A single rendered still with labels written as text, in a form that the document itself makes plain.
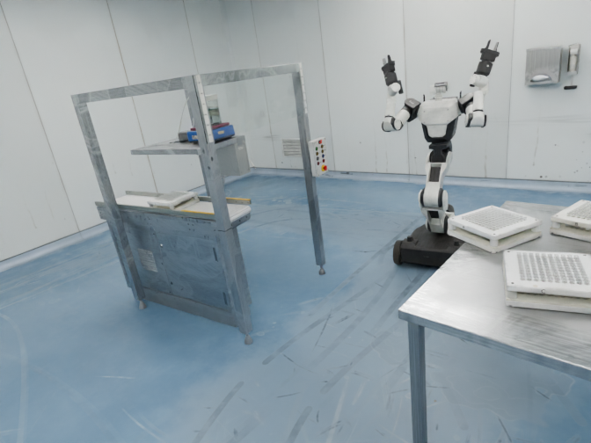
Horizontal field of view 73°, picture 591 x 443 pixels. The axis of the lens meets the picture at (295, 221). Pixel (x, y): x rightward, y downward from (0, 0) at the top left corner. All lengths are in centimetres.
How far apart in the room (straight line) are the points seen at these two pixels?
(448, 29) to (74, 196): 479
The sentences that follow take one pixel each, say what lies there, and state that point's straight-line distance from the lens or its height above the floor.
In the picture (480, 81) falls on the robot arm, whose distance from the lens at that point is 304.
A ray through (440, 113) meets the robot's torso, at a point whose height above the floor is 116.
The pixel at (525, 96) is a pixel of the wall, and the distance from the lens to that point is 512.
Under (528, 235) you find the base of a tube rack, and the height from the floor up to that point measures 88.
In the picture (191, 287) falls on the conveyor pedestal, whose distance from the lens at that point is 302.
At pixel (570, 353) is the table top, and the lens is 124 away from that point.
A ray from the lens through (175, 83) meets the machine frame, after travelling 229.
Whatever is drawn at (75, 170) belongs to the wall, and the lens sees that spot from 559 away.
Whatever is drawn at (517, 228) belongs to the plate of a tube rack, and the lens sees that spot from 174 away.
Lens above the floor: 159
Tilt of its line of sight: 20 degrees down
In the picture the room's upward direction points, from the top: 8 degrees counter-clockwise
